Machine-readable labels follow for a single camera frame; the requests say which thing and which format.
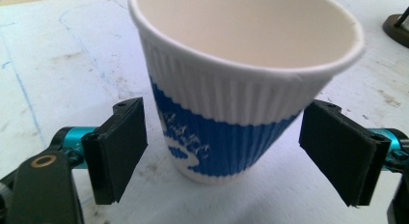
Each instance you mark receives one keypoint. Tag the white table mat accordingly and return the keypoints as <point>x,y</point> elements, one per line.
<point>64,56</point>

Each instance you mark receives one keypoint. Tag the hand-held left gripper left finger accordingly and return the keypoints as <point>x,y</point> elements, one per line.
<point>119,146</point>

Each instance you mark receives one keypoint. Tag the blue banded white paper cup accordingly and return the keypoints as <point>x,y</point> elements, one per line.
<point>231,98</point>

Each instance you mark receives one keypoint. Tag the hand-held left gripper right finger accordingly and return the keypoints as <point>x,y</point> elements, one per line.
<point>340,150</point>

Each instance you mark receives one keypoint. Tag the dark round coaster base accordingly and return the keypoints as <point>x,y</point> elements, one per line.
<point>397,29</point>

